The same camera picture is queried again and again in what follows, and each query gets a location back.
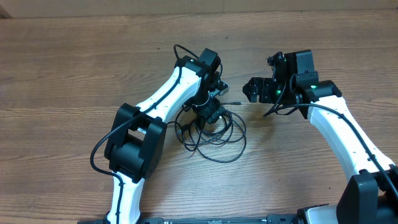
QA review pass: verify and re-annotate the black USB cable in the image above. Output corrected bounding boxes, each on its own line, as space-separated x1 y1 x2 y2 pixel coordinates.
166 101 248 164

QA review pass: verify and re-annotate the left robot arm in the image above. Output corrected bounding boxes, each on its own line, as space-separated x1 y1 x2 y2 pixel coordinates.
102 49 229 223

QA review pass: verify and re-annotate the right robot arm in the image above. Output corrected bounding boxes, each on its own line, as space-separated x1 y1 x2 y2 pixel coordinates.
243 50 397 223

